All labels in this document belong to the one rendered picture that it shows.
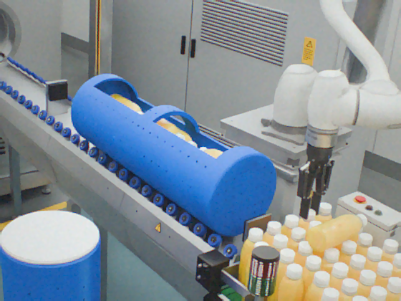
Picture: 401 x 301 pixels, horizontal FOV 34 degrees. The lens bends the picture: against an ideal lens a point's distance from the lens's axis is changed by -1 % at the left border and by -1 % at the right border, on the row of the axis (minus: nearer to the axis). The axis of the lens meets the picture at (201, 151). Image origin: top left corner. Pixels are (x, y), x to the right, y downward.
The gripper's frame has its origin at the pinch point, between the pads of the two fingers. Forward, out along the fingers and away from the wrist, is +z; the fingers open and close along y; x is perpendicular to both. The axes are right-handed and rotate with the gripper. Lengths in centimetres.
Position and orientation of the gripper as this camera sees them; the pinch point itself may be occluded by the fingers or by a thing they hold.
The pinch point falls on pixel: (310, 206)
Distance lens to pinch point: 197.3
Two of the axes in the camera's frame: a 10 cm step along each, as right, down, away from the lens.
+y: -7.8, 2.0, -5.9
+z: -0.8, 9.1, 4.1
